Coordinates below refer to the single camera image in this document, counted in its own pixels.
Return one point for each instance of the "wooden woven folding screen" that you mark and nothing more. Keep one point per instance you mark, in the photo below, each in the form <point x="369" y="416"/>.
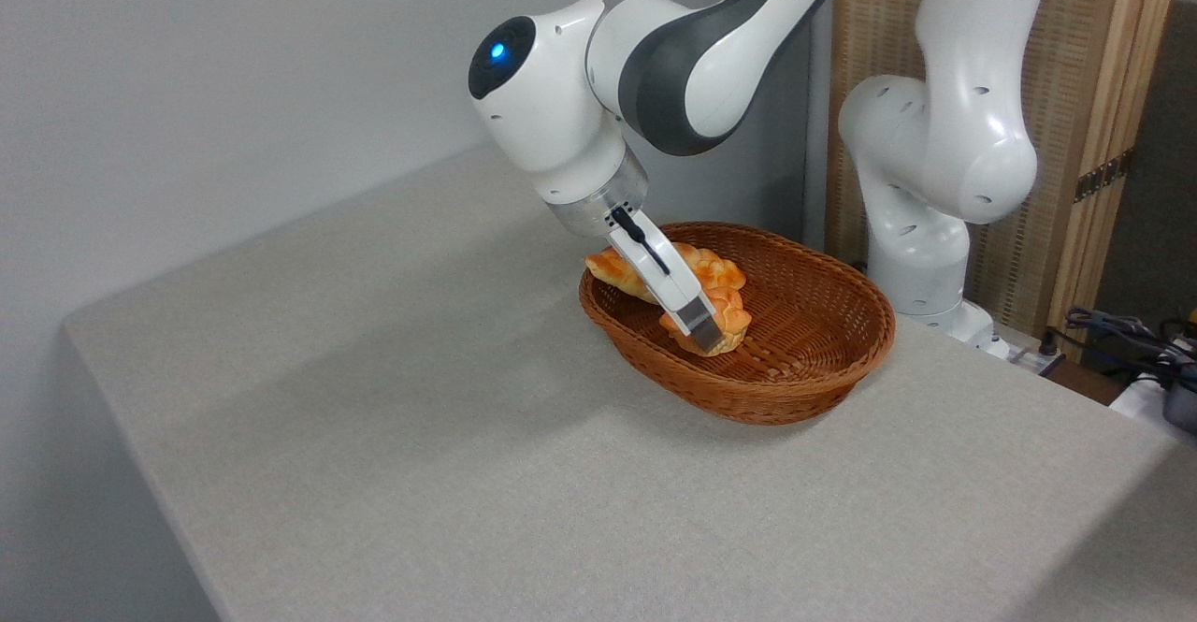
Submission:
<point x="1075" y="51"/>

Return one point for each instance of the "brown wicker basket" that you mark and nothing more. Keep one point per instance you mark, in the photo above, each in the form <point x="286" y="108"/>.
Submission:
<point x="804" y="351"/>

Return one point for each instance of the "metal screen hinge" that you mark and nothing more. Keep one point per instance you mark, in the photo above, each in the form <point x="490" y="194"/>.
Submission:
<point x="1103" y="175"/>

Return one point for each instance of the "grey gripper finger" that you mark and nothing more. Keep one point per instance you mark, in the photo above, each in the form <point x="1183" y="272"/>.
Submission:
<point x="703" y="327"/>

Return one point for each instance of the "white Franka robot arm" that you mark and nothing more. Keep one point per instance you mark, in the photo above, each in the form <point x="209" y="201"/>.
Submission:
<point x="954" y="136"/>

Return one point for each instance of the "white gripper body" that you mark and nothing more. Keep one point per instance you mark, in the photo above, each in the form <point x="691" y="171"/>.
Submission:
<point x="669" y="276"/>

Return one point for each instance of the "long braided bread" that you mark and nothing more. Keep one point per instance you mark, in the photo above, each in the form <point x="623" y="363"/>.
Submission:
<point x="612" y="271"/>

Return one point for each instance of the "dark grey device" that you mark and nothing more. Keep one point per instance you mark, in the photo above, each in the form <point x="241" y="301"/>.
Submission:
<point x="1183" y="402"/>

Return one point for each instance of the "round bread bun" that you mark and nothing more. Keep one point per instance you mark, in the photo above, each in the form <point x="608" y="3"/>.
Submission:
<point x="734" y="318"/>

